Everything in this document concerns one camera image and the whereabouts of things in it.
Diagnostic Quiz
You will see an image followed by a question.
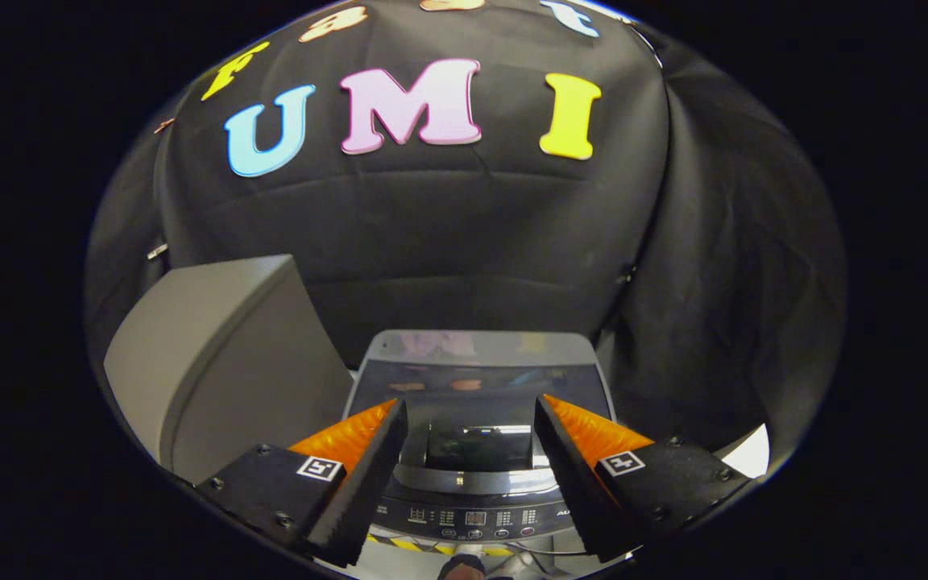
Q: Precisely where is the white panel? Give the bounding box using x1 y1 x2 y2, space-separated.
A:
720 424 772 479

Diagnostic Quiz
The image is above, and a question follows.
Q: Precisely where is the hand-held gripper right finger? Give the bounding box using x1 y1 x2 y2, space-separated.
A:
534 394 752 564

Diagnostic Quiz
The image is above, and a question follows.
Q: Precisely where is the black backdrop cloth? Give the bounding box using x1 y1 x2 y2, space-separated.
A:
84 0 847 476

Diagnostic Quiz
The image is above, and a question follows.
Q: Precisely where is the grey cabinet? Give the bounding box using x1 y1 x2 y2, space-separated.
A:
103 255 355 486

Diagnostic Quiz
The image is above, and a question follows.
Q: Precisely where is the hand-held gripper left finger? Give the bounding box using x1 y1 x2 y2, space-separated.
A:
194 399 409 568

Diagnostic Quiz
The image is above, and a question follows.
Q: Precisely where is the grey top-load washing machine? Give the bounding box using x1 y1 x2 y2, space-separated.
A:
346 329 619 558

